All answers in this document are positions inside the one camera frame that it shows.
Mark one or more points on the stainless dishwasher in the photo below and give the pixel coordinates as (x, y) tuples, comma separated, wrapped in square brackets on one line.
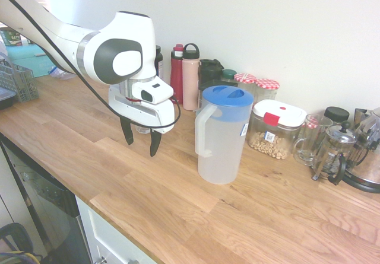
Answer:
[(44, 198)]

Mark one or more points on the translucent pitcher with blue lid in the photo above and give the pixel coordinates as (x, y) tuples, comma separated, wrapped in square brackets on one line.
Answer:
[(222, 145)]

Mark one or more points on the red water bottle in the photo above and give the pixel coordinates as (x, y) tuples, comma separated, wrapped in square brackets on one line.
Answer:
[(176, 77)]

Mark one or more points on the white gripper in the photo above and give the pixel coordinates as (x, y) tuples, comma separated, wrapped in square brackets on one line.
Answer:
[(139, 112)]

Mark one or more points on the clear zip bag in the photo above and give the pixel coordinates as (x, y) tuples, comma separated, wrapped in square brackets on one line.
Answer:
[(60, 74)]

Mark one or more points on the clear glass mug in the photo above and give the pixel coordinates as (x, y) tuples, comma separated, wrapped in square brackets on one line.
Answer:
[(308, 145)]

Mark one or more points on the grey cutlery basket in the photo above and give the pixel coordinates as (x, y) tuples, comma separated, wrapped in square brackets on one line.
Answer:
[(20, 83)]

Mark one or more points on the white cabinet drawer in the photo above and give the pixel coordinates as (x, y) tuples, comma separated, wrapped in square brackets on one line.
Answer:
[(104, 234)]

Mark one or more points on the cereal container with white lid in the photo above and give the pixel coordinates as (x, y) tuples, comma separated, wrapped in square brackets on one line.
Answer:
[(267, 145)]

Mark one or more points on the stainless steel electric kettle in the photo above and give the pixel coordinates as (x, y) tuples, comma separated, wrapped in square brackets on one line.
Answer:
[(368, 172)]

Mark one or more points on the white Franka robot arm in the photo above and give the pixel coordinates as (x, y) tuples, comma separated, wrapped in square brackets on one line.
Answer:
[(59, 32)]

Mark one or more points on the dark chair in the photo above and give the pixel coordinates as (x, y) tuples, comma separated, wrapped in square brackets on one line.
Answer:
[(15, 234)]

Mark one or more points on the tall jar red checked lid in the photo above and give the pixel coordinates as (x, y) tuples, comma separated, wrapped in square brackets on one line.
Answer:
[(245, 78)]

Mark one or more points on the black tray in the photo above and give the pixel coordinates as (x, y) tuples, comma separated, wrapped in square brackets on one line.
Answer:
[(4, 101)]

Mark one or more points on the green oats cup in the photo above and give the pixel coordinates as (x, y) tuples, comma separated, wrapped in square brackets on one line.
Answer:
[(12, 38)]

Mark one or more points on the black shaker bottle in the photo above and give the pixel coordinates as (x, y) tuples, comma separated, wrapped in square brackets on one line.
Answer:
[(209, 71)]

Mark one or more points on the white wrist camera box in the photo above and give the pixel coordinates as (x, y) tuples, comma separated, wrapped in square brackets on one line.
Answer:
[(160, 90)]

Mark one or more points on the jar with green lid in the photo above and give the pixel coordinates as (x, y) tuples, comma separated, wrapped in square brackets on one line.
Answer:
[(229, 74)]

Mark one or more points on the black Vega protein tub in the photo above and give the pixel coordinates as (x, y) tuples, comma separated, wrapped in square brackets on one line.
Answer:
[(159, 59)]

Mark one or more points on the clear drinking glass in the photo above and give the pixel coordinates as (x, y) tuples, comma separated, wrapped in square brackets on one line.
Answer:
[(142, 130)]

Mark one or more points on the pink water bottle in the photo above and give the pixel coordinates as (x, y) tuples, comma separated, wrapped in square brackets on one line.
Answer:
[(190, 80)]

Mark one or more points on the small jar red checked lid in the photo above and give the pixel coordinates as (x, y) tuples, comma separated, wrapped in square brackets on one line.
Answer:
[(311, 124)]

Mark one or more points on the jar with black lid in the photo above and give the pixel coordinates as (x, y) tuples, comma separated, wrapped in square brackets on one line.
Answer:
[(337, 113)]

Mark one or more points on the metal drawer knob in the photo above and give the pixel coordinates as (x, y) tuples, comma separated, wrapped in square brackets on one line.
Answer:
[(103, 260)]

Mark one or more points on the wide jar red checked lid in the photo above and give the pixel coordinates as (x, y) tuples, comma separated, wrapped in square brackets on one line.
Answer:
[(267, 84)]

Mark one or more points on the glass French press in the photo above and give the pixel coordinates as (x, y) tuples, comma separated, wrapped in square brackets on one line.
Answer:
[(335, 151)]

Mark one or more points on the teal bread box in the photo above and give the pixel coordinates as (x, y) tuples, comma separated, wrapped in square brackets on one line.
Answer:
[(26, 59)]

